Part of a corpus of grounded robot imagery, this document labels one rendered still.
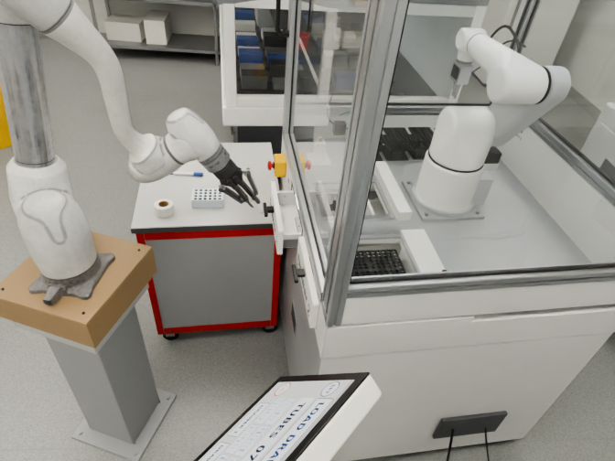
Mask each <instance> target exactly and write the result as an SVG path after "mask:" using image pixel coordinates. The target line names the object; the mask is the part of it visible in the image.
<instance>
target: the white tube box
mask: <svg viewBox="0 0 615 461"><path fill-rule="evenodd" d="M223 204H224V193H222V192H220V191H219V188H193V189H192V196H191V206H192V208H223Z"/></svg>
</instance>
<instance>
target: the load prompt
mask: <svg viewBox="0 0 615 461"><path fill-rule="evenodd" d="M334 399H335V398H317V399H316V400H315V401H314V402H313V403H312V404H311V406H310V407H309V408H308V409H307V410H306V411H305V412H304V413H303V414H302V416H301V417H300V418H299V419H298V420H297V421H296V422H295V423H294V424H293V425H292V427H291V428H290V429H289V430H288V431H287V432H286V433H285V434H284V435H283V437H282V438H281V439H280V440H279V441H278V442H277V443H276V444H275V445H274V447H273V448H272V449H271V450H270V451H269V452H268V453H267V454H266V455H265V456H264V458H263V459H262V460H261V461H280V460H281V459H282V458H283V457H284V456H285V455H286V453H287V452H288V451H289V450H290V449H291V448H292V447H293V446H294V444H295V443H296V442H297V441H298V440H299V439H300V437H301V436H302V435H303V434H304V433H305V432H306V431H307V429H308V428H309V427H310V426H311V425H312V424H313V423H314V422H315V421H316V420H317V419H318V418H319V416H320V415H321V414H322V413H323V412H324V411H325V410H326V408H327V407H328V406H329V405H330V404H331V403H332V401H333V400H334Z"/></svg>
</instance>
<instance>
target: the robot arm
mask: <svg viewBox="0 0 615 461"><path fill-rule="evenodd" d="M38 31H40V32H41V33H43V34H44V35H46V36H47V37H49V38H52V39H54V40H55V41H57V42H59V43H60V44H61V45H63V46H64V47H66V48H68V49H70V50H72V51H73V52H75V53H76V54H78V55H79V56H81V57H82V58H84V59H85V60H86V61H87V62H89V64H90V65H91V66H92V68H93V69H94V71H95V73H96V75H97V77H98V80H99V82H100V86H101V89H102V96H103V98H104V102H105V106H106V109H107V112H108V116H109V119H110V123H111V126H112V128H113V132H114V134H115V136H116V137H117V139H118V140H119V141H120V143H121V144H122V145H123V146H124V147H125V148H126V149H127V150H128V152H129V161H128V165H127V169H128V172H129V174H130V176H131V177H132V178H133V179H134V180H136V181H138V182H140V183H151V182H155V181H158V180H160V179H162V178H164V177H167V176H168V175H170V174H172V173H174V172H175V171H177V170H178V169H179V168H180V167H182V166H183V165H185V164H186V163H188V162H191V161H195V160H198V161H199V163H200V164H202V165H203V167H204V168H205V169H206V170H207V171H208V172H209V173H212V174H213V175H214V176H215V177H216V178H218V179H219V180H220V183H221V184H220V185H219V191H220V192H222V193H225V194H226V195H228V196H229V197H231V198H233V199H234V200H236V201H237V202H239V203H240V204H243V203H244V202H246V203H248V205H249V206H250V207H251V208H253V207H255V208H256V210H257V211H258V212H259V213H260V214H262V213H264V207H263V206H262V205H261V204H260V203H261V202H260V199H259V198H258V197H257V196H256V195H258V188H257V186H256V185H255V183H254V180H253V178H252V176H251V170H250V168H249V167H247V168H246V169H241V168H240V167H238V166H237V165H236V164H235V163H234V162H233V161H232V160H231V159H230V154H229V153H228V151H227V150H226V149H225V148H224V147H223V146H222V144H221V143H220V142H219V140H218V139H217V137H216V134H215V133H214V132H213V131H212V129H211V128H210V127H209V126H208V125H207V124H206V123H205V121H204V120H202V119H201V118H200V117H199V116H198V115H197V114H196V113H194V112H193V111H192V110H191V109H189V108H180V109H177V110H175V111H174V112H173V113H171V114H170V115H169V116H168V118H167V120H166V123H167V131H168V134H167V135H165V136H163V137H161V136H156V135H152V134H140V133H138V132H137V131H136V130H135V128H134V127H133V125H132V122H131V117H130V112H129V106H128V100H127V95H126V88H125V84H124V74H123V72H122V68H121V66H120V63H119V61H118V59H117V57H116V56H115V54H114V52H113V50H112V49H111V47H110V46H109V44H108V43H107V42H106V40H105V39H104V38H103V36H102V35H101V34H100V33H99V32H98V31H97V29H96V28H95V27H94V26H93V24H92V23H91V22H90V21H89V19H88V18H87V17H86V16H85V15H84V14H83V13H82V11H81V10H80V8H79V7H78V6H77V5H76V3H75V2H74V1H73V0H0V85H1V90H2V94H3V100H4V105H5V113H6V118H7V123H8V128H9V133H10V137H11V142H12V147H13V152H14V157H13V158H12V159H11V160H10V161H9V162H8V164H7V165H6V177H7V185H8V194H9V198H10V202H11V205H12V208H13V211H14V213H15V215H16V219H17V226H18V228H19V231H20V234H21V237H22V239H23V242H24V244H25V245H26V247H27V250H28V252H29V254H30V256H31V258H32V260H33V261H34V263H35V265H36V266H37V267H38V269H39V270H40V276H39V277H38V279H37V280H36V281H35V282H33V283H32V284H31V285H30V286H29V287H28V291H29V292H30V293H31V294H32V295H35V294H46V295H45V297H44V300H43V302H44V304H46V305H47V306H53V305H54V304H56V303H57V302H58V301H59V300H60V299H61V298H62V297H63V296H71V297H77V298H80V299H81V300H88V299H90V298H91V297H92V293H93V290H94V288H95V287H96V285H97V284H98V283H99V281H100V280H101V278H102V277H103V275H104V273H105V271H106V270H107V268H108V267H109V265H110V264H111V263H113V262H114V261H115V256H114V254H113V253H110V252H109V253H98V252H96V250H95V245H94V241H93V237H92V233H91V230H90V227H89V225H88V222H87V220H86V218H85V216H84V214H83V212H82V210H81V207H80V205H79V204H78V203H77V202H76V200H75V199H74V197H73V195H72V188H71V184H70V178H69V173H68V168H67V166H66V163H65V162H64V161H63V160H62V159H61V158H60V157H59V156H57V155H55V151H54V144H53V137H52V131H51V123H50V117H49V104H48V97H47V91H46V83H45V77H44V70H43V63H42V57H41V50H40V43H39V36H38ZM243 174H244V175H245V176H246V177H247V179H248V181H249V183H250V185H251V187H252V189H253V190H251V188H250V187H249V186H248V185H247V184H246V183H245V182H244V181H243ZM238 185H239V186H240V187H242V188H243V189H244V190H245V191H246V193H247V194H248V195H249V196H250V197H249V198H248V196H247V195H246V194H245V193H244V191H243V190H242V189H241V188H240V187H239V186H238ZM226 186H227V187H231V188H232V189H233V190H235V191H236V192H237V193H238V194H239V195H238V194H237V193H235V192H234V191H232V190H231V189H229V188H227V187H226Z"/></svg>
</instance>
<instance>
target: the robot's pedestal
mask: <svg viewBox="0 0 615 461"><path fill-rule="evenodd" d="M148 288H149V285H148V283H147V285H146V286H145V287H144V289H143V290H142V291H141V292H140V294H139V295H138V296H137V297H136V299H135V300H134V301H133V303H132V304H131V305H130V306H129V307H128V308H127V309H126V310H125V312H124V313H123V314H122V316H121V317H120V318H119V319H118V321H117V322H116V323H115V324H114V326H113V327H112V328H111V330H110V331H109V332H108V333H107V335H106V336H105V337H104V338H103V340H102V341H101V342H100V344H99V345H98V346H97V347H96V348H91V347H88V346H85V345H82V344H80V343H77V342H74V341H71V340H68V339H66V338H61V337H58V336H55V335H52V334H50V333H47V332H44V331H41V330H38V329H35V328H33V327H28V326H25V325H22V324H19V323H17V322H15V321H13V323H14V325H15V326H16V327H18V328H21V329H24V330H26V331H29V332H32V333H35V334H38V335H40V336H43V337H45V338H46V340H47V342H48V343H49V346H50V348H51V350H52V352H53V354H54V356H55V358H56V360H57V362H58V364H59V366H60V368H61V370H62V372H63V374H64V376H65V378H66V380H67V382H68V384H69V385H70V388H71V390H72V392H73V394H74V396H75V398H76V401H77V403H78V404H79V406H80V408H81V411H82V413H83V415H84V417H85V418H84V420H83V421H82V422H81V424H80V426H79V427H78V428H77V430H76V431H75V433H74V434H73V435H72V437H71V438H72V439H75V440H78V441H80V442H83V443H85V444H87V445H91V446H94V447H97V448H99V449H102V450H104V451H106V452H109V453H112V454H114V455H117V456H120V457H123V458H126V459H128V460H131V461H140V459H141V457H142V455H143V454H144V452H145V450H146V449H147V447H148V445H149V444H150V442H151V440H152V438H153V437H154V435H155V433H156V431H157V429H158V427H159V425H161V423H162V421H163V420H164V418H165V416H166V414H167V412H168V410H169V408H170V407H171V405H172V403H173V401H175V399H176V397H177V395H176V394H174V393H171V392H168V391H163V390H160V389H158V388H156V385H155V381H154V377H153V373H152V370H151V367H150V363H149V359H148V356H147V352H146V346H145V342H144V339H143V335H142V331H141V327H140V325H139V321H138V317H137V313H136V310H135V304H136V303H137V302H138V301H139V299H140V298H141V297H142V296H143V294H144V293H145V292H146V290H147V289H148Z"/></svg>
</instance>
